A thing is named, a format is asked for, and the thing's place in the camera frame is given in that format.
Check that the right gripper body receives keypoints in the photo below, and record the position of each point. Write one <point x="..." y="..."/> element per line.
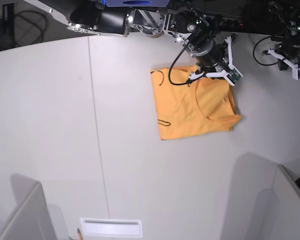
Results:
<point x="210" y="56"/>

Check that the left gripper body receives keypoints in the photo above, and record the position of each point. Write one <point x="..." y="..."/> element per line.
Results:
<point x="288" y="47"/>

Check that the orange yellow T-shirt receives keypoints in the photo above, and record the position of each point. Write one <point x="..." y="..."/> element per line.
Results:
<point x="205" y="106"/>

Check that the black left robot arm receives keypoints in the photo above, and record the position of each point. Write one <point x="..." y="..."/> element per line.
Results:
<point x="288" y="13"/>

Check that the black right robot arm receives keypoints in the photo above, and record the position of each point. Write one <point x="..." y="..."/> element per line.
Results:
<point x="187" y="25"/>

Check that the blue device with oval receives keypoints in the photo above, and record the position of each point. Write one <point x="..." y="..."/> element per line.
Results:
<point x="137" y="3"/>

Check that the pencil on table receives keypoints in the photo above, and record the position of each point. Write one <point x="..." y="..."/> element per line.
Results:
<point x="79" y="234"/>

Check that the grey partition panel left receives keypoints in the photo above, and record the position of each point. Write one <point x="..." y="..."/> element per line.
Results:
<point x="30" y="219"/>

